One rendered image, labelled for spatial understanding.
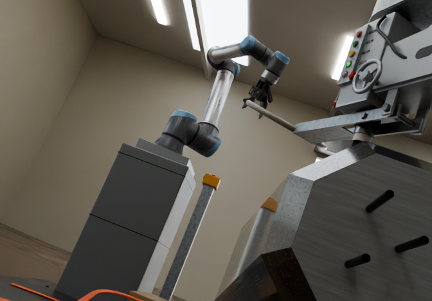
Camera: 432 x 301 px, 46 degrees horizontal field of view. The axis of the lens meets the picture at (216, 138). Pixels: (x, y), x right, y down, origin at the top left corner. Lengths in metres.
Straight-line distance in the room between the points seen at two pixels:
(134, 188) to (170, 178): 0.20
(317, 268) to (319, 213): 0.15
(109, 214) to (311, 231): 1.55
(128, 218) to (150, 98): 7.02
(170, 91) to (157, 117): 0.57
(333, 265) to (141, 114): 8.32
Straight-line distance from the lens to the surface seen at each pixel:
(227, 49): 3.06
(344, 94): 2.16
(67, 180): 9.53
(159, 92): 9.65
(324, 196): 1.42
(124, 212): 2.72
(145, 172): 2.75
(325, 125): 2.25
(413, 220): 1.46
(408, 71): 1.95
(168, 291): 3.78
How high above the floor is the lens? 0.30
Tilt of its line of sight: 16 degrees up
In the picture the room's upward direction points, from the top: 22 degrees clockwise
